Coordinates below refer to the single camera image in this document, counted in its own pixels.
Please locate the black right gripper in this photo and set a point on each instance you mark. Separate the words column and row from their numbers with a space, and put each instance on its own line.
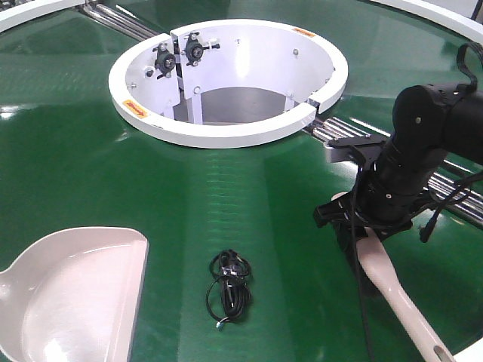
column 370, row 205

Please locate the pink hand broom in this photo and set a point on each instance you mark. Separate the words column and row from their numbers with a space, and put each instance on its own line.
column 371, row 257

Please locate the pink plastic dustpan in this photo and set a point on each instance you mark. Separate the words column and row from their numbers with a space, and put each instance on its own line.
column 73, row 295

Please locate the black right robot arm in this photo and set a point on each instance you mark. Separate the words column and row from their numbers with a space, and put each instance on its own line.
column 430, row 121

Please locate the steel conveyor rollers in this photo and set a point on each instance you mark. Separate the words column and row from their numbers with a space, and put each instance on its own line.
column 117, row 20

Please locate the dark green bearing block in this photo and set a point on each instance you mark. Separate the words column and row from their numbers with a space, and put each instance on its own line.
column 194, row 49
column 165, row 61

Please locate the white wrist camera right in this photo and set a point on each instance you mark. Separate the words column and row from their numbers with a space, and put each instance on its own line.
column 365, row 149

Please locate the white outer conveyor rail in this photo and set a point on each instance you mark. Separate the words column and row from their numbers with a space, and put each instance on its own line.
column 451, row 20

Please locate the white outer rail segment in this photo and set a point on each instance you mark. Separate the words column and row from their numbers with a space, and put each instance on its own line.
column 31, row 10

